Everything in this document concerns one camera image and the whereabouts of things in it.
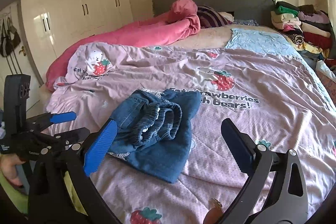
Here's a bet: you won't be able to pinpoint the pink fleece blanket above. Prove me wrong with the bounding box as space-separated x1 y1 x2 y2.
46 0 201 92

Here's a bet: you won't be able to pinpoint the pile of folded clothes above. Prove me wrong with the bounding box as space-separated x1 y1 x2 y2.
270 1 335 73

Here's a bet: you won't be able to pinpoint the blue denim pants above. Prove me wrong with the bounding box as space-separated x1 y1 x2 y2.
108 90 202 184

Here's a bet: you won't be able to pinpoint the light blue blanket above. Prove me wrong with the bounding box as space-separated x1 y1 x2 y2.
226 24 302 59

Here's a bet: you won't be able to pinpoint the left hand red nails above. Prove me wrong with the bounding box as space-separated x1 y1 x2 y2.
1 154 25 186

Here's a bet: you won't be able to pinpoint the green fleece sleeve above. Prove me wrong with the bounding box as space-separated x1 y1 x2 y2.
1 171 87 215

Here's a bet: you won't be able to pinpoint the white door with handle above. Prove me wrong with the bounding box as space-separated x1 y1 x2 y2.
1 1 43 118

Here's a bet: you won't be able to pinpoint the striped purple pillow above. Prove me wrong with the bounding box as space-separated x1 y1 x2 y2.
197 6 234 28

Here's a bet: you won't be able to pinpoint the hanging bags on door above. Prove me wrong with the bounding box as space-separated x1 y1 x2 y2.
1 17 21 57

